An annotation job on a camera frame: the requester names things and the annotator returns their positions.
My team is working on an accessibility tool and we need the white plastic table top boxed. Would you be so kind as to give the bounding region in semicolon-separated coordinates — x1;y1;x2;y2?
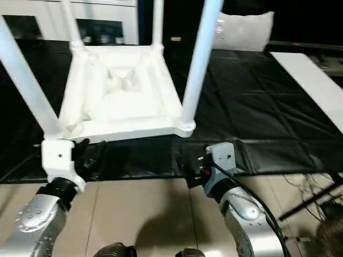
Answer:
55;44;196;145

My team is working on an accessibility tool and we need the white plastic table leg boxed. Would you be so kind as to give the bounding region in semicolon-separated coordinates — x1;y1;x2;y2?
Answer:
181;0;225;132
0;14;66;141
151;0;165;51
61;0;85;53

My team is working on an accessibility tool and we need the dark right robot foot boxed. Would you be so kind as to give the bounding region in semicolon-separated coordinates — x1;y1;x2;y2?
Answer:
175;247;212;257

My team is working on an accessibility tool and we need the dark robot foot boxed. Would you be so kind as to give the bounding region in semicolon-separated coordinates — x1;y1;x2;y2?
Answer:
175;247;212;257
95;242;136;257

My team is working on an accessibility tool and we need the black work mat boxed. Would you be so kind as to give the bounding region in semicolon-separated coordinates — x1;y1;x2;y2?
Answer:
0;37;343;184

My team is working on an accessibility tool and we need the dark left robot foot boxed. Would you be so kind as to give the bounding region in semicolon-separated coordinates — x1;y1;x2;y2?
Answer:
95;242;136;257

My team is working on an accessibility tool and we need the black metal stand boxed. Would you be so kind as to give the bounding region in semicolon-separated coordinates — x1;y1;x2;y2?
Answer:
278;172;343;241

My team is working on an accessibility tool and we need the white glass-door cabinet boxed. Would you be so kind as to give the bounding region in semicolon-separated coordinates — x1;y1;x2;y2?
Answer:
0;0;140;45

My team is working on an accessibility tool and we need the white flat board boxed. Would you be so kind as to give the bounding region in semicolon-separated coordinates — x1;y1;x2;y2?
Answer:
269;51;343;129

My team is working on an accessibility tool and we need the brown furry object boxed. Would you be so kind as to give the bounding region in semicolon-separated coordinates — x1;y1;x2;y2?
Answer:
316;219;343;257

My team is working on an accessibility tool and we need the black furniture with yellow label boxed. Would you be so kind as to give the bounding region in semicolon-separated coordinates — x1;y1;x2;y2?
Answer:
138;0;223;51

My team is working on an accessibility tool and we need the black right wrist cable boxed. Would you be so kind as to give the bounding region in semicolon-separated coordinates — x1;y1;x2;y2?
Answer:
206;152;292;257

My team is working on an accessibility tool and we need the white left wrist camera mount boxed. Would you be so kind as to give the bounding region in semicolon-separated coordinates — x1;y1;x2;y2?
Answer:
41;139;87;194

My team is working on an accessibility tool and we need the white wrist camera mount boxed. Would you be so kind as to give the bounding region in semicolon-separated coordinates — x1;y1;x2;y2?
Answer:
41;139;87;194
205;142;236;172

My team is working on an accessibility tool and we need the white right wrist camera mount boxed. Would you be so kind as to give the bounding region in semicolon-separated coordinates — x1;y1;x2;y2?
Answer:
205;142;236;172

